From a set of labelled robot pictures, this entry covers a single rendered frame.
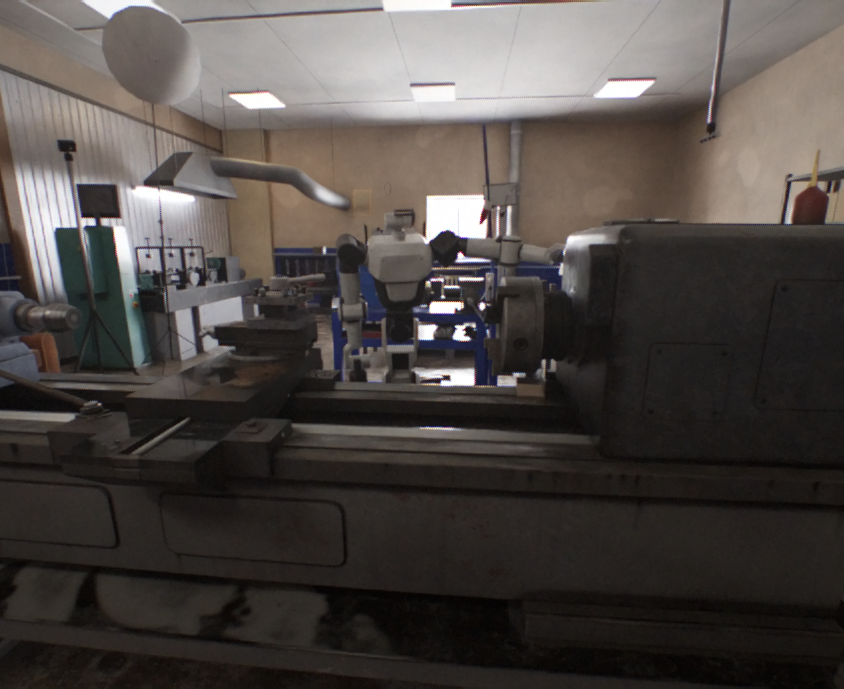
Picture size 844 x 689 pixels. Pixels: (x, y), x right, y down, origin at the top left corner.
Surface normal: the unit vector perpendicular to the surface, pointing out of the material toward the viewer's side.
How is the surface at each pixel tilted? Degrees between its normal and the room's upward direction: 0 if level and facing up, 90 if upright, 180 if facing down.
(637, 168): 90
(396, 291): 106
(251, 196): 90
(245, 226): 90
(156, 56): 116
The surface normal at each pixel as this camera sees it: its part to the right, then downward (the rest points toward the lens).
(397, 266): 0.19, 0.48
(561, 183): -0.10, 0.22
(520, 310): -0.08, -0.22
